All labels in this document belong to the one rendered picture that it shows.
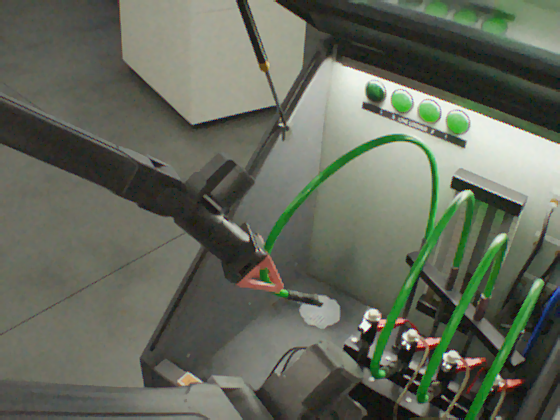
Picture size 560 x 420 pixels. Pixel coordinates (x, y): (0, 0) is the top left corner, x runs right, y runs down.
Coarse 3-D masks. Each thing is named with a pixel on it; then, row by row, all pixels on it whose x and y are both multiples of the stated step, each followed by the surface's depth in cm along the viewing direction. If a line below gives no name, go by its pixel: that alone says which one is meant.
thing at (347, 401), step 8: (344, 400) 64; (352, 400) 64; (336, 408) 64; (344, 408) 63; (352, 408) 63; (360, 408) 63; (328, 416) 62; (336, 416) 63; (344, 416) 63; (352, 416) 63; (360, 416) 62
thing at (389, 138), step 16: (368, 144) 89; (384, 144) 90; (416, 144) 95; (336, 160) 88; (432, 160) 99; (320, 176) 87; (432, 176) 103; (304, 192) 87; (432, 192) 106; (288, 208) 87; (432, 208) 108; (432, 224) 110; (272, 240) 88
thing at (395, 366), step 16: (464, 192) 88; (448, 208) 84; (464, 224) 100; (432, 240) 82; (464, 240) 102; (416, 272) 81; (448, 288) 109; (400, 304) 81; (384, 336) 81; (384, 368) 92; (400, 368) 99
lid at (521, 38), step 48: (288, 0) 106; (336, 0) 90; (384, 0) 77; (432, 0) 67; (480, 0) 59; (528, 0) 52; (384, 48) 109; (432, 48) 89; (480, 48) 82; (528, 48) 70; (528, 96) 95
